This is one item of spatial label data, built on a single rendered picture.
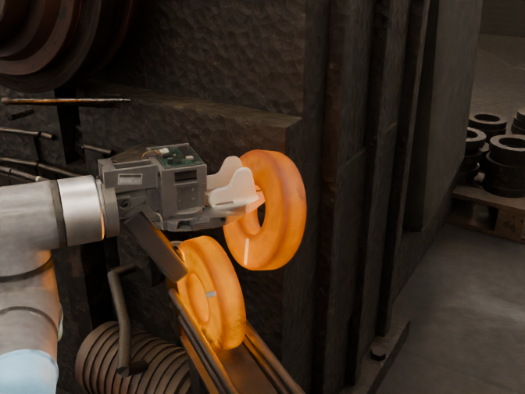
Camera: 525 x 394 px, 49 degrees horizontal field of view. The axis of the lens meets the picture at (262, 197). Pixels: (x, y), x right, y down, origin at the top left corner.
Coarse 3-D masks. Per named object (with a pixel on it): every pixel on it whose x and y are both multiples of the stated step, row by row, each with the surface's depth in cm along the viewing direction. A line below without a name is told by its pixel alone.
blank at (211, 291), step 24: (192, 240) 75; (192, 264) 75; (216, 264) 71; (192, 288) 79; (216, 288) 69; (240, 288) 71; (192, 312) 79; (216, 312) 71; (240, 312) 71; (216, 336) 73; (240, 336) 72
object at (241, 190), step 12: (240, 168) 68; (240, 180) 69; (252, 180) 70; (216, 192) 68; (228, 192) 69; (240, 192) 70; (252, 192) 70; (216, 204) 69; (228, 204) 69; (240, 204) 69; (252, 204) 70
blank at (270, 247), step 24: (264, 168) 71; (288, 168) 70; (264, 192) 71; (288, 192) 68; (288, 216) 68; (240, 240) 76; (264, 240) 71; (288, 240) 69; (240, 264) 76; (264, 264) 71
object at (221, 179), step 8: (224, 160) 71; (232, 160) 72; (240, 160) 72; (224, 168) 72; (232, 168) 72; (208, 176) 71; (216, 176) 72; (224, 176) 72; (232, 176) 72; (208, 184) 72; (216, 184) 72; (224, 184) 72; (208, 192) 72
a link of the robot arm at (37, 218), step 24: (0, 192) 59; (24, 192) 60; (48, 192) 61; (0, 216) 58; (24, 216) 59; (48, 216) 60; (0, 240) 58; (24, 240) 59; (48, 240) 61; (0, 264) 59; (24, 264) 60
